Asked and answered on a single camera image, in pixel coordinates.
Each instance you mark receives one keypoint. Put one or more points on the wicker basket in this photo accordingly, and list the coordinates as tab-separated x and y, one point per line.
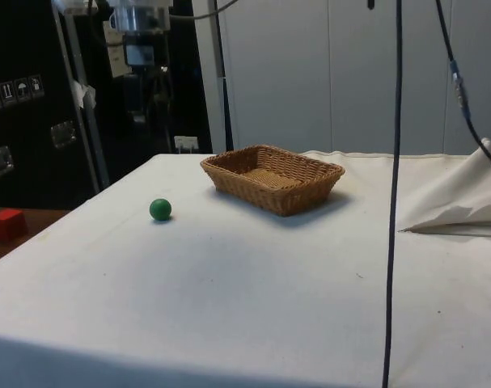
269	178

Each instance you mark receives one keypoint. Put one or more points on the pale locker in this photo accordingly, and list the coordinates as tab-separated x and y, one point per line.
277	81
481	60
362	81

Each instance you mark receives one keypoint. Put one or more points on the green ball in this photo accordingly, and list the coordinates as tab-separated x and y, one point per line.
160	209

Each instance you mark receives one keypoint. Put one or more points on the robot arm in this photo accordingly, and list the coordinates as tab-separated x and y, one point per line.
142	14

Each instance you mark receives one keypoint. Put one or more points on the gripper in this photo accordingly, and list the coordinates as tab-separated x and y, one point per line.
146	77

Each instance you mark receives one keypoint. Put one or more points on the red cube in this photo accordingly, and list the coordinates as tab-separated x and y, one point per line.
8	226

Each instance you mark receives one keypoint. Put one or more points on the black cabinet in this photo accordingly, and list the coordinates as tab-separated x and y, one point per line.
26	153

